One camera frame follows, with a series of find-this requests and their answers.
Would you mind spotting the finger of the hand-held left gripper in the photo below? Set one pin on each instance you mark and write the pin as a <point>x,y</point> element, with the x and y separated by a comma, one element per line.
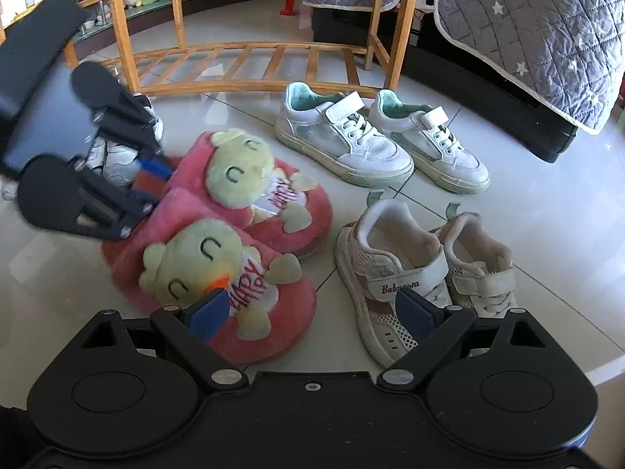
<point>132,210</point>
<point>156,166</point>

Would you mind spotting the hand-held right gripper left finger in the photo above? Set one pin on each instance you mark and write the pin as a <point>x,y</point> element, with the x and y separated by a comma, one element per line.
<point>210,312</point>

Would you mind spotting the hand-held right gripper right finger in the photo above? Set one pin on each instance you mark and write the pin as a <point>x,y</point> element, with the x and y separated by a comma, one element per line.
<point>415,312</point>

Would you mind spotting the white mesh sneaker brown heel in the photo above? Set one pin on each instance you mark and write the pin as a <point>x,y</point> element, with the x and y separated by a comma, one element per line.
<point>361,254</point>
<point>483,283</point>

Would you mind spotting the pink plush duck slipper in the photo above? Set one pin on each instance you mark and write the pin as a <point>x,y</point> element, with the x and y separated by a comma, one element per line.
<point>293,303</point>
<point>317,210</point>

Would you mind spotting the wooden shoe rack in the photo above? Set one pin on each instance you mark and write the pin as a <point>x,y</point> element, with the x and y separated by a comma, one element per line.
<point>121,24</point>

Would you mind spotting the white lace sneaker green lining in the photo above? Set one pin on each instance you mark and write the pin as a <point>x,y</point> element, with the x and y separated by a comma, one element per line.
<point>361,151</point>

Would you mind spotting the grey quilted star blanket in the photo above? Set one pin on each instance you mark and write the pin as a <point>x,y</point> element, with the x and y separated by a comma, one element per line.
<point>527,34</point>

